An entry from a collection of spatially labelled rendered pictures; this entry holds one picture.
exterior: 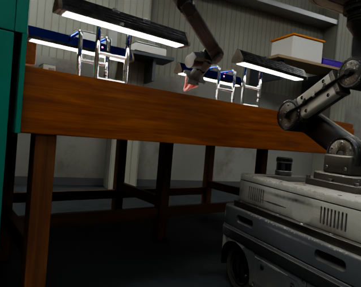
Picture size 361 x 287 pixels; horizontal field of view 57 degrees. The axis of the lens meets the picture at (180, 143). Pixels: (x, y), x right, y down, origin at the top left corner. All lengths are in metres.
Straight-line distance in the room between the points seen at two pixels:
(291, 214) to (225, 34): 3.52
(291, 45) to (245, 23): 0.79
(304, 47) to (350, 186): 3.25
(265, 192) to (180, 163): 2.83
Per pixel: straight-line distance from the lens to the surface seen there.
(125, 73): 1.67
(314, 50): 4.41
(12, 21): 1.01
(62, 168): 3.72
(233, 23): 4.59
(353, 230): 1.04
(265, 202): 1.30
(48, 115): 1.04
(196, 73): 1.55
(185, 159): 4.09
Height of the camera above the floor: 0.61
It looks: 1 degrees down
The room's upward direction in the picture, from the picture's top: 5 degrees clockwise
